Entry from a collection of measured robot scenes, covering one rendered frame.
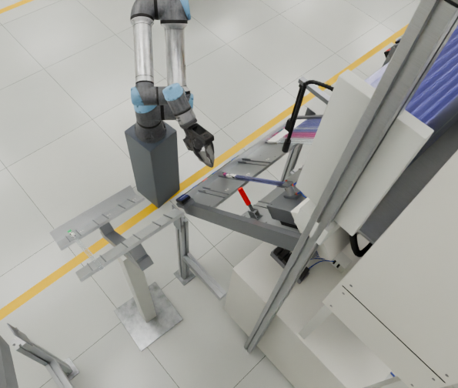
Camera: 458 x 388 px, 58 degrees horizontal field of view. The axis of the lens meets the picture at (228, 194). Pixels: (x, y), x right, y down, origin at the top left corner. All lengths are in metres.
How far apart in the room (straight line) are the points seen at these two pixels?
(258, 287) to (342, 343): 0.36
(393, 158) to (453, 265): 0.22
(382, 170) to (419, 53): 0.23
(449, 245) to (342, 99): 0.30
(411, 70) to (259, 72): 2.67
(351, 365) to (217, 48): 2.47
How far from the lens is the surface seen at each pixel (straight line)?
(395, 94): 0.61
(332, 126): 0.74
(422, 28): 0.56
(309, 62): 3.38
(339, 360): 1.63
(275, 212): 1.18
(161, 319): 2.21
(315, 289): 1.67
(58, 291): 2.37
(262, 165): 1.63
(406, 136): 0.66
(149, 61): 1.80
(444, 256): 0.81
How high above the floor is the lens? 2.15
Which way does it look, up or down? 59 degrees down
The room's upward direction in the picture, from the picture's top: 8 degrees clockwise
